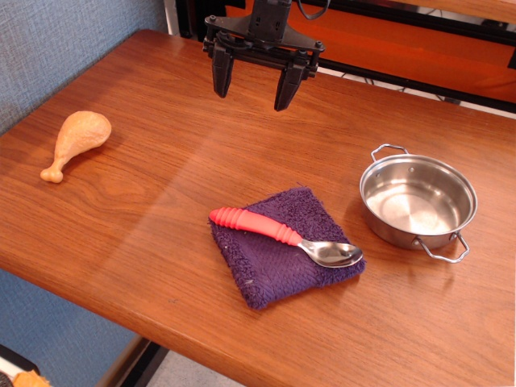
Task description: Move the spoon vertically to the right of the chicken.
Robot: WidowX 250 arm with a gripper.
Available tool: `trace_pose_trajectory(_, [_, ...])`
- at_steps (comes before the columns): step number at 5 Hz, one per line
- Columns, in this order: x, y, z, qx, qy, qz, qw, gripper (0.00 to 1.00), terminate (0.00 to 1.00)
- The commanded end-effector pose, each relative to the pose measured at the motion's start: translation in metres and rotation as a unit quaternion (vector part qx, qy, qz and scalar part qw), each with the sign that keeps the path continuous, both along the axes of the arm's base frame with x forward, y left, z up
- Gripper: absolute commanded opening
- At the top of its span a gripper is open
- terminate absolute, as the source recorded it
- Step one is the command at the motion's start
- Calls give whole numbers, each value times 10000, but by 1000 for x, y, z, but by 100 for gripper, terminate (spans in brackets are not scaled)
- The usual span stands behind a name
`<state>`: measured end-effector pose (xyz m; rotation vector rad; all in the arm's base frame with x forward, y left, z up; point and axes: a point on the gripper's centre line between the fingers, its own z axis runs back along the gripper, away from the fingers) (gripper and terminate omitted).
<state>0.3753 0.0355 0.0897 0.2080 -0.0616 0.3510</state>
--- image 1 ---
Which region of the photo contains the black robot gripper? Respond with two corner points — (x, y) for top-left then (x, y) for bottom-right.
(203, 1), (325, 111)

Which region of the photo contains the red-handled metal spoon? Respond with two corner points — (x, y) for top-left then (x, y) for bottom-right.
(209, 207), (364, 268)

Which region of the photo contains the plastic chicken drumstick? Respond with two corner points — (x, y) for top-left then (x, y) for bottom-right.
(40, 110), (112, 183)

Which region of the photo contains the purple folded towel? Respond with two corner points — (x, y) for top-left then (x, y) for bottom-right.
(209, 187), (366, 310)

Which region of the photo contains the orange toy at floor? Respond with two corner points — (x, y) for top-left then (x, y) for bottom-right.
(12, 370), (51, 387)

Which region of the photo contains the steel pot with handles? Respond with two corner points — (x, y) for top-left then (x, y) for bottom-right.
(359, 144), (478, 264)

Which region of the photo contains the orange panel black frame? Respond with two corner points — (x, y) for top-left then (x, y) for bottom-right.
(176, 1), (515, 112)

